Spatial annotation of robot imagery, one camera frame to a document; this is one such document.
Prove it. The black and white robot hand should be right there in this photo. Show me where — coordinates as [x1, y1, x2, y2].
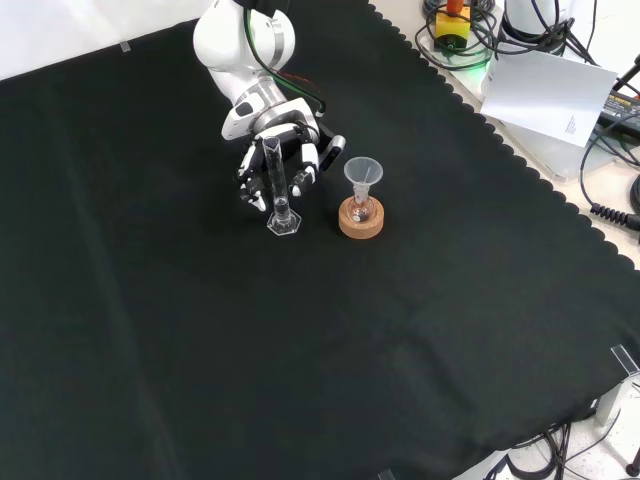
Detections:
[221, 97, 334, 214]

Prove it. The clear glass graduated cylinder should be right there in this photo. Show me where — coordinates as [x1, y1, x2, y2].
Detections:
[262, 135, 303, 237]

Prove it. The clear plastic funnel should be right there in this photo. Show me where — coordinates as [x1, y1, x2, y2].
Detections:
[343, 156, 385, 202]

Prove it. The small round-bottom glass flask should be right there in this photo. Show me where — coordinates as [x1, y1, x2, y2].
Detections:
[348, 192, 376, 225]

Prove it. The black cloth with scalloped edge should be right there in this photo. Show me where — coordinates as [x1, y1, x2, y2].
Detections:
[0, 0, 640, 480]

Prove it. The yellow stop button box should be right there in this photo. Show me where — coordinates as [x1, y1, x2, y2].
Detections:
[433, 0, 472, 53]

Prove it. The pale white board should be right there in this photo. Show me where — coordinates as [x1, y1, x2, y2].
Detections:
[479, 48, 619, 149]

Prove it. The grey metal box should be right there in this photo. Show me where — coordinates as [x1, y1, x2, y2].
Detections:
[482, 113, 617, 182]

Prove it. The black power adapter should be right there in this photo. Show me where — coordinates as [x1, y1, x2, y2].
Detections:
[596, 91, 640, 132]

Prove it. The black tripod leg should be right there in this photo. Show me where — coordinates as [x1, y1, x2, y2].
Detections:
[612, 51, 640, 93]

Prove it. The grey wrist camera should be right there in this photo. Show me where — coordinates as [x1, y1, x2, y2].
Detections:
[319, 133, 348, 174]

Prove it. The green cable on arm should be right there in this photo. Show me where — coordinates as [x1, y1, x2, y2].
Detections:
[243, 8, 329, 119]

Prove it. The round cork ring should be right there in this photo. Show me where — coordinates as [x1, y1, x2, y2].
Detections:
[338, 195, 387, 241]

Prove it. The black cable bundle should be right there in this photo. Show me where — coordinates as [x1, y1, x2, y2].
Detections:
[483, 418, 640, 480]
[414, 0, 503, 72]

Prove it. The grey metal bracket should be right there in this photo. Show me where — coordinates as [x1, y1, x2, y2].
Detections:
[594, 373, 640, 427]

